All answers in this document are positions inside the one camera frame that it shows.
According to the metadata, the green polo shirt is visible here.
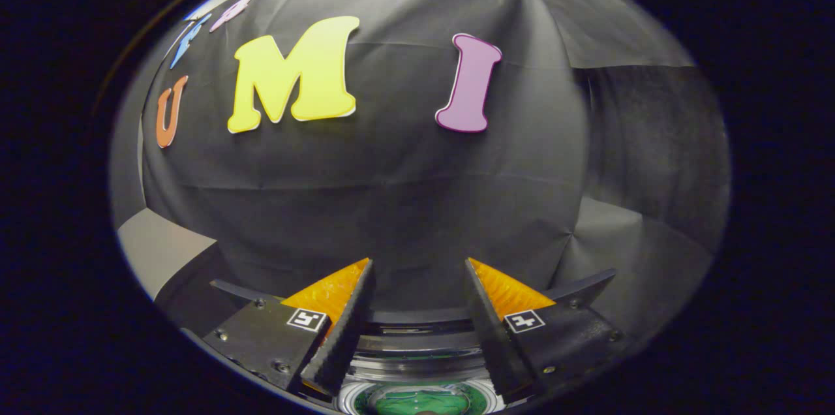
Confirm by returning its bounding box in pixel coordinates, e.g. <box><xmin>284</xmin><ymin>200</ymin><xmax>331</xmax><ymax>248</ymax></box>
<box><xmin>373</xmin><ymin>388</ymin><xmax>472</xmax><ymax>415</ymax></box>

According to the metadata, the beige cabinet with dark top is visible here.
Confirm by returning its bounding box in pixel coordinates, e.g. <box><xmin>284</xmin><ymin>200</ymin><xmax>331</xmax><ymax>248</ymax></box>
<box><xmin>117</xmin><ymin>207</ymin><xmax>217</xmax><ymax>301</ymax></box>

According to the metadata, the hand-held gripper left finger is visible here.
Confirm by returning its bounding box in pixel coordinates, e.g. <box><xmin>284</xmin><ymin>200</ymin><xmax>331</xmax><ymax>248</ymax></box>
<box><xmin>202</xmin><ymin>257</ymin><xmax>377</xmax><ymax>397</ymax></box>

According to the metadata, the dark washing machine lid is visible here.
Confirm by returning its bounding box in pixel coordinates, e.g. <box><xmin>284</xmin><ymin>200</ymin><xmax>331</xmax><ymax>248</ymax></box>
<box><xmin>209</xmin><ymin>268</ymin><xmax>618</xmax><ymax>328</ymax></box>

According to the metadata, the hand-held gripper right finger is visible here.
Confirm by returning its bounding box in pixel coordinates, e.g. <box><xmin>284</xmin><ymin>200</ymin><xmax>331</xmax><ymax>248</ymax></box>
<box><xmin>464</xmin><ymin>257</ymin><xmax>626</xmax><ymax>403</ymax></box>

